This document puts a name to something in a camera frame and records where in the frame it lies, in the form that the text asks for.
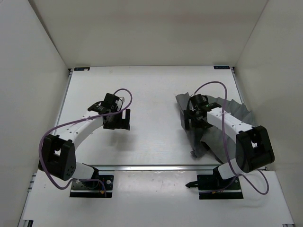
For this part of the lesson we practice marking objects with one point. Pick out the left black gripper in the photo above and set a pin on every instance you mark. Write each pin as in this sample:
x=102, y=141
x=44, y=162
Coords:
x=121, y=123

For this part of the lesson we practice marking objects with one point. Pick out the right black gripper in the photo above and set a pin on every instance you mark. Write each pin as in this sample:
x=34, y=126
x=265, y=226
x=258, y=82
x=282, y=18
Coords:
x=188, y=115

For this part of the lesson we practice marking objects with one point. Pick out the grey pleated skirt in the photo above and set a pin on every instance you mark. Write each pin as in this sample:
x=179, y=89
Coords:
x=241, y=113

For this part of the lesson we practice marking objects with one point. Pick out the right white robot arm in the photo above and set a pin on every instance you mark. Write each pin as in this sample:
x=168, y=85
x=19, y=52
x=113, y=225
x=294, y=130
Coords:
x=253, y=146

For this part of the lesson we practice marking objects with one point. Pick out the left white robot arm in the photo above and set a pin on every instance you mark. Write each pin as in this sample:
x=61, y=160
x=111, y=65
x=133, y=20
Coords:
x=58, y=152

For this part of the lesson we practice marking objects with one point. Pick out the right blue table label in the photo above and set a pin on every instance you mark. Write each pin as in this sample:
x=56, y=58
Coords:
x=221, y=67

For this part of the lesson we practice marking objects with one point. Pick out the blue table label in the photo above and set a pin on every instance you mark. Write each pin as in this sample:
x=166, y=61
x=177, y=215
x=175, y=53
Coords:
x=221, y=67
x=81, y=69

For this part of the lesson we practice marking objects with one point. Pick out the left blue table label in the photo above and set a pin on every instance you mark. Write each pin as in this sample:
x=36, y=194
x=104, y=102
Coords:
x=81, y=69

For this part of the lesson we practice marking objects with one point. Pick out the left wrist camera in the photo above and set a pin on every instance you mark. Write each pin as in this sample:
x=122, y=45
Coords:
x=120, y=101

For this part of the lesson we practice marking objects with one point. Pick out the aluminium table front rail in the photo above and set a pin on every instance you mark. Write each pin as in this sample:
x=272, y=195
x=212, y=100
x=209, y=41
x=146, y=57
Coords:
x=155, y=167

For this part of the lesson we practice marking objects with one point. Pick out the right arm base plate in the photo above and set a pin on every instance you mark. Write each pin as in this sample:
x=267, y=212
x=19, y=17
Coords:
x=211, y=188

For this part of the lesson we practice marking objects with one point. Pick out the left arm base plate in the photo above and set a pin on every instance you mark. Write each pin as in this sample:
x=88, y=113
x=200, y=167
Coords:
x=93, y=189

